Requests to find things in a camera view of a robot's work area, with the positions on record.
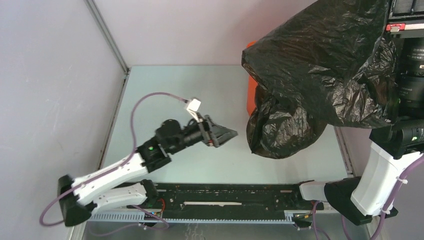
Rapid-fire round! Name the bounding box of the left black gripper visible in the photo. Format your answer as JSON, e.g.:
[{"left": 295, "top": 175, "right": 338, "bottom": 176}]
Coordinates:
[{"left": 169, "top": 112, "right": 237, "bottom": 155}]

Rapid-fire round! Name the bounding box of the orange plastic trash bin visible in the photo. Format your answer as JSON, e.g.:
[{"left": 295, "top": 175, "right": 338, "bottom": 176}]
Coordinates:
[{"left": 245, "top": 41, "right": 259, "bottom": 117}]

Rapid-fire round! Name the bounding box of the black plastic trash bag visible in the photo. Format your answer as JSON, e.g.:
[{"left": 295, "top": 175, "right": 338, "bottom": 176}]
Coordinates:
[{"left": 241, "top": 0, "right": 399, "bottom": 159}]

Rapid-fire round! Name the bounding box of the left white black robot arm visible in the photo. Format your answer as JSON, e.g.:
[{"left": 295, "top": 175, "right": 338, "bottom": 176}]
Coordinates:
[{"left": 57, "top": 115, "right": 238, "bottom": 227}]

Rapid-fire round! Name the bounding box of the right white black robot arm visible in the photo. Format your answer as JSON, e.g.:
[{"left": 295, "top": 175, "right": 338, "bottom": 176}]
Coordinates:
[{"left": 290, "top": 0, "right": 424, "bottom": 226}]

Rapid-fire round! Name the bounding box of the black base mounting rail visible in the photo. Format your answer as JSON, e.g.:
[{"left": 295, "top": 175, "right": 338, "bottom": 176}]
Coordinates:
[{"left": 140, "top": 183, "right": 313, "bottom": 220}]

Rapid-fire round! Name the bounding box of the white slotted cable duct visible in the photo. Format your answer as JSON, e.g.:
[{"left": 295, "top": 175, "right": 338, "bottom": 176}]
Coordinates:
[{"left": 88, "top": 211, "right": 295, "bottom": 224}]

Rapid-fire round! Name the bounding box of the left aluminium frame post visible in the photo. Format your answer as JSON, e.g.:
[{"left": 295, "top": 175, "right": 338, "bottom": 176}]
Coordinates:
[{"left": 84, "top": 0, "right": 130, "bottom": 75}]

